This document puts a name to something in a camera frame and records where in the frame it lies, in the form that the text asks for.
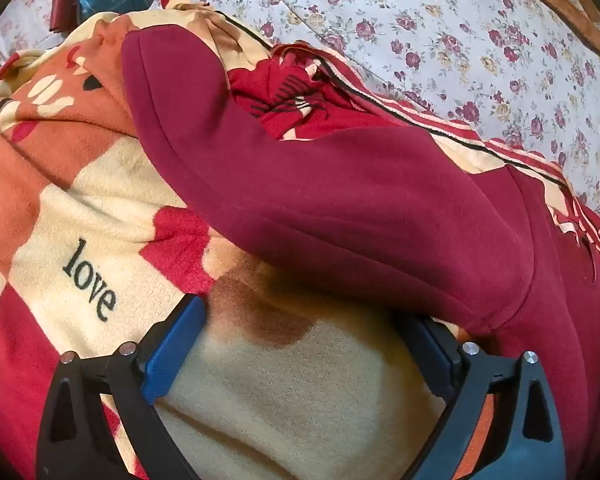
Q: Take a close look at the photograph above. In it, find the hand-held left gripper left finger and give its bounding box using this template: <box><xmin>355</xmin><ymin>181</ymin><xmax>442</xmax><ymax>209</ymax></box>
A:
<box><xmin>35</xmin><ymin>294</ymin><xmax>208</xmax><ymax>480</ymax></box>

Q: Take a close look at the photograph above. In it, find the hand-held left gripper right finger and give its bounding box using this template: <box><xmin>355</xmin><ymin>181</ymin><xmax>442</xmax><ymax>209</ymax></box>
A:
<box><xmin>405</xmin><ymin>315</ymin><xmax>569</xmax><ymax>480</ymax></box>

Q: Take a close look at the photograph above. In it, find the wooden headboard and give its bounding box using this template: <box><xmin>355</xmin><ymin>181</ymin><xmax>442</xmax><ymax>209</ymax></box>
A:
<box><xmin>480</xmin><ymin>0</ymin><xmax>600</xmax><ymax>68</ymax></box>

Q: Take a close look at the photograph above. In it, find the white floral bed sheet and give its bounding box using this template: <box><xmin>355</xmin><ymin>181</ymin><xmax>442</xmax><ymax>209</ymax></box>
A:
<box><xmin>0</xmin><ymin>0</ymin><xmax>600</xmax><ymax>221</ymax></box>

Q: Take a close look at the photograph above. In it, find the red orange cream printed blanket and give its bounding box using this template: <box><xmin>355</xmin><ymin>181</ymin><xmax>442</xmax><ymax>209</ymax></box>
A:
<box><xmin>0</xmin><ymin>0</ymin><xmax>600</xmax><ymax>480</ymax></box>

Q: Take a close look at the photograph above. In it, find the maroon sweatshirt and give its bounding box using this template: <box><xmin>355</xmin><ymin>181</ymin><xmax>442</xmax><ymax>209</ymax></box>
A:
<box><xmin>121</xmin><ymin>26</ymin><xmax>600</xmax><ymax>466</ymax></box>

